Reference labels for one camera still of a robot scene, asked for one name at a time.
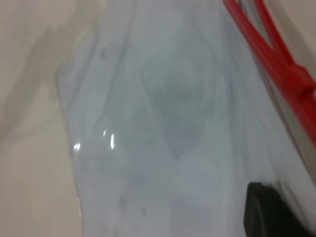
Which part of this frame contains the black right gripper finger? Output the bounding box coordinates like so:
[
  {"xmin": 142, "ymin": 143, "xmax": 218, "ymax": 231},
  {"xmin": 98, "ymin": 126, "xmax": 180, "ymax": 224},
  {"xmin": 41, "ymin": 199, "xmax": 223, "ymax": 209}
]
[{"xmin": 243, "ymin": 182, "xmax": 316, "ymax": 237}]

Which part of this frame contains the clear plastic zip bag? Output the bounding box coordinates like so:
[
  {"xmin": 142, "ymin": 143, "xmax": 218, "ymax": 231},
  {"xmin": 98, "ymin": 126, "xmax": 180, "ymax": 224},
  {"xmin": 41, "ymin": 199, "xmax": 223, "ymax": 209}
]
[{"xmin": 55, "ymin": 0, "xmax": 316, "ymax": 237}]

